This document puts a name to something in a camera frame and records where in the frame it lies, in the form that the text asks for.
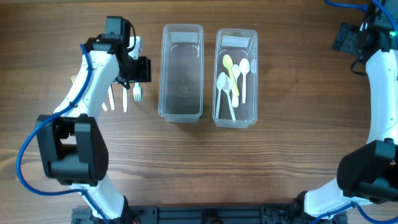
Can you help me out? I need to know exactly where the white plastic spoon pair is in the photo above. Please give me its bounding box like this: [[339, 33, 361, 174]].
[[239, 58, 251, 104], [222, 75, 236, 121]]

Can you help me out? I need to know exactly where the yellow plastic spoon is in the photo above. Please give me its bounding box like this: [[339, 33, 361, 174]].
[[223, 54, 239, 97]]

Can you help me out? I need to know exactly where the thick white plastic spoon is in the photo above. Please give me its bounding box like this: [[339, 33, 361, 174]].
[[231, 63, 242, 109]]

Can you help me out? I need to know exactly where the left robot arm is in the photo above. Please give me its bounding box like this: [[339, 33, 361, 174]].
[[33, 16, 152, 223]]

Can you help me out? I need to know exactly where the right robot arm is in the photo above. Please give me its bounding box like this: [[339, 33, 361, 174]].
[[288, 1, 397, 223]]

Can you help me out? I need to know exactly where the clear plastic container left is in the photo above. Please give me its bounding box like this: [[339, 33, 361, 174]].
[[158, 24, 204, 123]]

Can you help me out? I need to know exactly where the clear plastic container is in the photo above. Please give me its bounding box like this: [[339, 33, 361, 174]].
[[212, 29, 259, 128], [158, 24, 204, 123]]

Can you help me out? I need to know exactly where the clear plastic container right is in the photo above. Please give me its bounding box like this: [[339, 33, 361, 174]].
[[212, 29, 259, 128]]

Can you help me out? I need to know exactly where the yellow plastic fork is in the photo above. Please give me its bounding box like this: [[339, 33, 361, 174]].
[[71, 75, 77, 83]]

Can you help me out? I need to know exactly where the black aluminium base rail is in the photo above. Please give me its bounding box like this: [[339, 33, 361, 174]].
[[70, 202, 346, 224]]

